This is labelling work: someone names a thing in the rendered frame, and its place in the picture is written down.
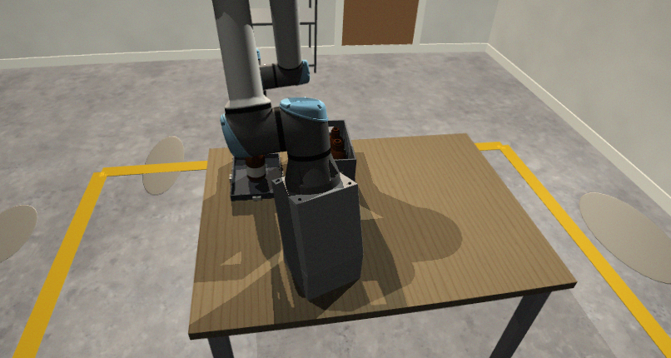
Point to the black divided crate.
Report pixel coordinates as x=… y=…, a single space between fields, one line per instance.
x=346 y=166

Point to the brown glass bottle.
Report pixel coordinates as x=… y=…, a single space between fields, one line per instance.
x=337 y=151
x=256 y=167
x=335 y=134

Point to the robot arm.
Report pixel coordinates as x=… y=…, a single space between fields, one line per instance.
x=250 y=122

